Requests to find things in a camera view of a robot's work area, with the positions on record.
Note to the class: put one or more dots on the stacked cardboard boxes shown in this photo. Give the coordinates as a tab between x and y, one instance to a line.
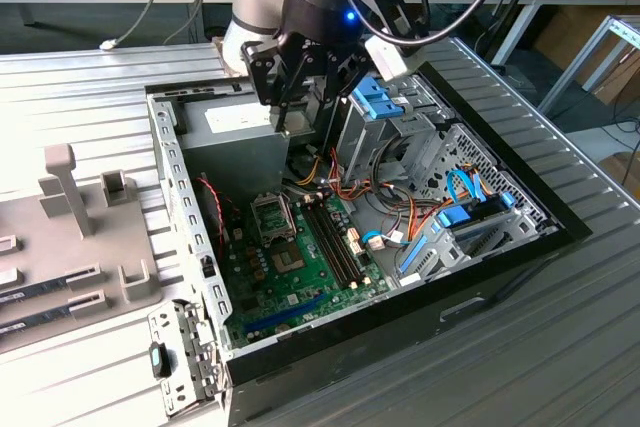
620	82

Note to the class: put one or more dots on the grey metal disk bay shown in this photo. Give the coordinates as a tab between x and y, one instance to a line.
360	142

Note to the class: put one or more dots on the green motherboard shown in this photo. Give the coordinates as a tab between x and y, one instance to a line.
280	297

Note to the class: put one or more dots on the CPU socket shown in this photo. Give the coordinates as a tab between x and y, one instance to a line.
287	258

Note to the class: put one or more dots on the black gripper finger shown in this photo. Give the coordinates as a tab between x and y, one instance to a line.
345	69
277	72

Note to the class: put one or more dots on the grey plastic parts rack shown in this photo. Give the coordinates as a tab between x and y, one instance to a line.
100	247

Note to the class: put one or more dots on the black case fan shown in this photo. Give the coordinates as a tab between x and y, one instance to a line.
212	219

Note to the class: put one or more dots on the black open PC case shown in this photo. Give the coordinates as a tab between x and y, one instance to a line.
380	342

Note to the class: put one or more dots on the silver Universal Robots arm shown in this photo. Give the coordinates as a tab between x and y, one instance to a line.
255	2

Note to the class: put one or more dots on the black RAM slot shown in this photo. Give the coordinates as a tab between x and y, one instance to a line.
327	247
332	246
338	245
344	244

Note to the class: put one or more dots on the hard disk in blue carrier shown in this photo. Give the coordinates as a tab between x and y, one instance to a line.
455	217

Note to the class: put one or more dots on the silver green CPU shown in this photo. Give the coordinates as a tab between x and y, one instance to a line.
300	125

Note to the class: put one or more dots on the blue plastic bay latch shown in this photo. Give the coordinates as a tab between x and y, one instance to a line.
377	102

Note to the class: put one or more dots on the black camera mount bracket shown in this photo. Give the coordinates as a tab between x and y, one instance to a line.
385	2

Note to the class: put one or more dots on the black teal case latch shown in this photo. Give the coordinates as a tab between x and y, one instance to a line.
159	359

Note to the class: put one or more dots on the aluminium profile frame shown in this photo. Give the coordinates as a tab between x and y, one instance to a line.
579	64

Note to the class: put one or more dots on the perforated metal drive cage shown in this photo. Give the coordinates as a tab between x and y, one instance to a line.
442	259

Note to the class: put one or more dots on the blue expansion slot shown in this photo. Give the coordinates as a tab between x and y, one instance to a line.
285	314

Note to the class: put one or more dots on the blue RAM stick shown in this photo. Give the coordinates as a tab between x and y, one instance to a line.
30	292
30	323

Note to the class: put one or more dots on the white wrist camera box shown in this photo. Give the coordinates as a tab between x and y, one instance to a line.
392	59

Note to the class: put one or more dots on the grey power supply box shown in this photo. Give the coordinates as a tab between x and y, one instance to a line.
230	162

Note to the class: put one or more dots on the flat cardboard sheet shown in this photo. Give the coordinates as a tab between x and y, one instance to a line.
622	172

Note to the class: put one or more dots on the metal expansion card bracket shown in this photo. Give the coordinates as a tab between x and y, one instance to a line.
172	317

